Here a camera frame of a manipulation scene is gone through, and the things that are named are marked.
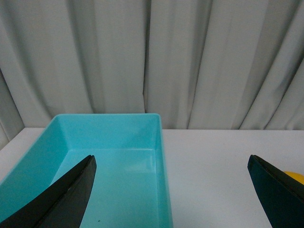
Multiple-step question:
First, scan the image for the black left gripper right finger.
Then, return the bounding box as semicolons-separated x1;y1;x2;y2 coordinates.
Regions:
247;155;304;228

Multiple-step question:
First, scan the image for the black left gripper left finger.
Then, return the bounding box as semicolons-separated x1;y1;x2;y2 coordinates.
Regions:
0;155;96;228

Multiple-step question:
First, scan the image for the yellow beetle toy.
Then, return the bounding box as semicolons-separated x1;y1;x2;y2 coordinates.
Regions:
285;171;304;184

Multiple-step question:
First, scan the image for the turquoise plastic storage box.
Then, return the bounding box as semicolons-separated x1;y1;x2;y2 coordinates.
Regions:
0;114;173;228

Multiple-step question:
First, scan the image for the white pleated curtain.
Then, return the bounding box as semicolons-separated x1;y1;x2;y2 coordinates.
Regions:
0;0;304;146

